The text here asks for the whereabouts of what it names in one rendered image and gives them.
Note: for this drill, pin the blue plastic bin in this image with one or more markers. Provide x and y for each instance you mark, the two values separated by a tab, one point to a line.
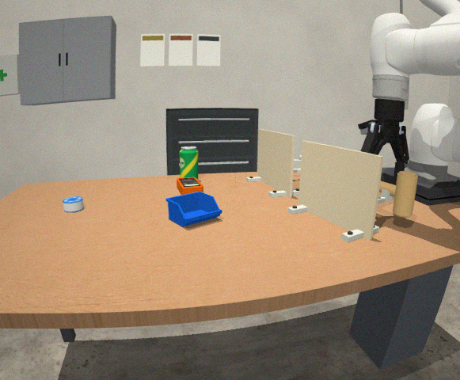
192	208

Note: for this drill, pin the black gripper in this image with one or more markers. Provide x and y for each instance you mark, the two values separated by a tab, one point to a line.
385	131

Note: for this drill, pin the orange digital multimeter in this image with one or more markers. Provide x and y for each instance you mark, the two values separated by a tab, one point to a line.
189	185

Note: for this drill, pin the green drink can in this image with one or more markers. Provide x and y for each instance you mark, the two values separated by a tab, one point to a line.
189	162

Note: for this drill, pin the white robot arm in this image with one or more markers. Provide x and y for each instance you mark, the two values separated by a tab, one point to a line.
397	51

